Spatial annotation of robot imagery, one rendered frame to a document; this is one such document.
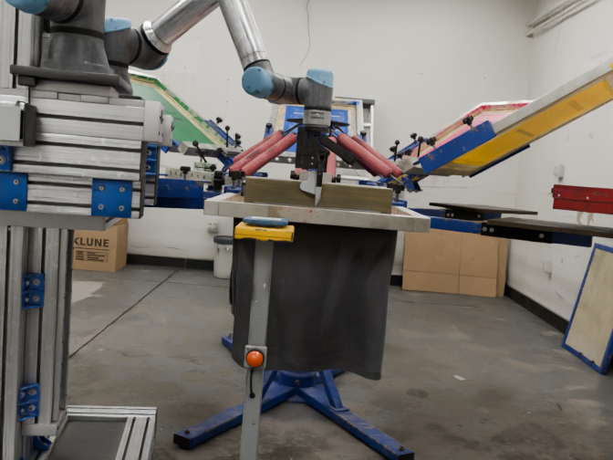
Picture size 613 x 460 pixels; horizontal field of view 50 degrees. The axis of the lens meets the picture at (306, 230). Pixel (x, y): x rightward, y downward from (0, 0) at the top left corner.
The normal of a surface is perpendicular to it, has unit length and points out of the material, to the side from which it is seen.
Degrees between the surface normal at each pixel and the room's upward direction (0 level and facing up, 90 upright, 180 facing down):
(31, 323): 90
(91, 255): 90
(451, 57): 90
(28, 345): 90
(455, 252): 78
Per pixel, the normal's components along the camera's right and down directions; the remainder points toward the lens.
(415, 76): 0.00, 0.10
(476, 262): 0.02, -0.11
